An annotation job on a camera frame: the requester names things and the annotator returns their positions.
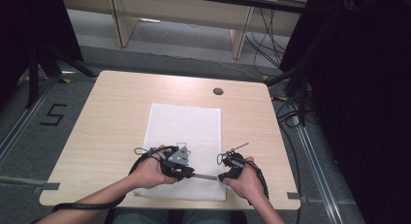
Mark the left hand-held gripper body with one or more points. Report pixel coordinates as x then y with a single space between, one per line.
177 157

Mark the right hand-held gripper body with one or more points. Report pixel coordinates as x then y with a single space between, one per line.
235 162

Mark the white towel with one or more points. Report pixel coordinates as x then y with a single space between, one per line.
187 130

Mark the person's right hand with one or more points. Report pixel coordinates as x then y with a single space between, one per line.
248 185

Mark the person's left hand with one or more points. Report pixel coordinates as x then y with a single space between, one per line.
148 174

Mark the person's legs in jeans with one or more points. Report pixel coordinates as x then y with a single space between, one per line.
145 217

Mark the grey tape strip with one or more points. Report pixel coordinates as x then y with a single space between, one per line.
293 195
48 186

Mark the yellow tape piece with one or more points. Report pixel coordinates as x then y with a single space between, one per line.
265 77
67 80
280 98

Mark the black metal stand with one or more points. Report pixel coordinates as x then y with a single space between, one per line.
34 75
302 88

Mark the black tape floor mark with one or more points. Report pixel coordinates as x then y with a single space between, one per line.
53 114

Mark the black curtain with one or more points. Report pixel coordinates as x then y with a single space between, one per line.
29 26
362 104

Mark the light wooden desk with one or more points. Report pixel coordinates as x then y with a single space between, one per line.
181 10

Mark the metal floor rail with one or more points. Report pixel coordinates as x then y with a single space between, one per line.
22 123
318 172

